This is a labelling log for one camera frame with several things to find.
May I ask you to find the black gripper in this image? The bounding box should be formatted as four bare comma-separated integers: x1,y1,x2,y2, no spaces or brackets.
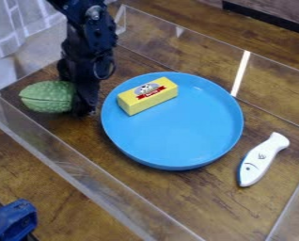
56,3,117,117

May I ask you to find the green bitter gourd toy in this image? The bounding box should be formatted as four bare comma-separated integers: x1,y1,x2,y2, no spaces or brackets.
19,80,75,113

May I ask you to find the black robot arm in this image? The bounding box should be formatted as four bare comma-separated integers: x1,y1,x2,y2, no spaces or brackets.
47,0,117,117

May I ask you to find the blue round tray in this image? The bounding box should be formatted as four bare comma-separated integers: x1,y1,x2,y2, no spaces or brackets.
100,72,244,170

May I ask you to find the yellow butter block toy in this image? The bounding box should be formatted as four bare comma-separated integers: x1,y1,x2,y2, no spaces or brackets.
117,77,179,116

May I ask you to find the white patterned curtain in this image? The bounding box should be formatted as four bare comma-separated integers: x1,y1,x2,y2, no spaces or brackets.
0,0,67,57

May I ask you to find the blue clamp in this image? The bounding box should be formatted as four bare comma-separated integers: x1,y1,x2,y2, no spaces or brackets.
0,199,37,241

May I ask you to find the white wooden fish toy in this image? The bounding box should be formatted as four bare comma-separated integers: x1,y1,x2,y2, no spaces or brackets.
238,132,290,187

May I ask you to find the clear acrylic enclosure wall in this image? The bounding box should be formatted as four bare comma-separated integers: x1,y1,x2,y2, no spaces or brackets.
0,0,299,241

